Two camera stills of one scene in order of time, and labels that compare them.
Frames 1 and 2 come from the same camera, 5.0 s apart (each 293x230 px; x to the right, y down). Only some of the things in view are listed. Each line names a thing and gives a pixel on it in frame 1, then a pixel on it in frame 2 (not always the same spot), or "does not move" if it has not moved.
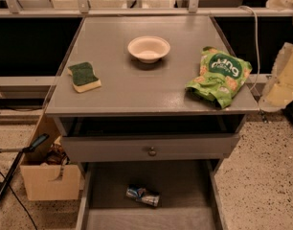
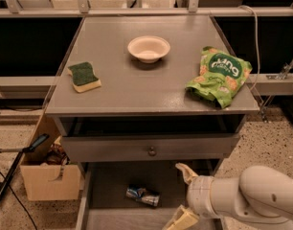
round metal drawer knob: (152, 152) does not move
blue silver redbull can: (140, 194) does not move
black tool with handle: (35, 144) does not move
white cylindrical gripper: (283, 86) -> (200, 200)
